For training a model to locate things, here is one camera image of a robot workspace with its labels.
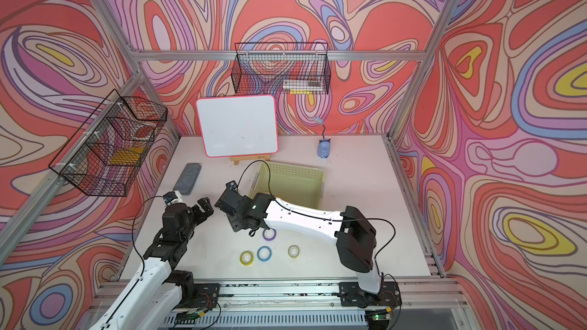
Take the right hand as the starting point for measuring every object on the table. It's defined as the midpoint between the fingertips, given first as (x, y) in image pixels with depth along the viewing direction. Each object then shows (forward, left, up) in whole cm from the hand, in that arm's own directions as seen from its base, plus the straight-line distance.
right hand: (242, 220), depth 78 cm
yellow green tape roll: (-9, 0, -12) cm, 15 cm away
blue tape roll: (-7, -6, -13) cm, 16 cm away
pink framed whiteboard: (+42, +6, +6) cm, 43 cm away
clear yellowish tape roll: (-7, -17, -12) cm, 22 cm away
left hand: (+8, +17, -1) cm, 19 cm away
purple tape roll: (0, -8, -12) cm, 15 cm away
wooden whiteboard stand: (+34, +1, -7) cm, 35 cm away
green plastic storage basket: (+22, -17, -12) cm, 31 cm away
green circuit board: (-25, +16, -12) cm, 32 cm away
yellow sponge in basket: (+14, +35, +20) cm, 42 cm away
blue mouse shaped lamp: (+37, -33, -4) cm, 50 cm away
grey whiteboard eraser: (+25, +30, -9) cm, 40 cm away
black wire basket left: (+17, +45, +18) cm, 51 cm away
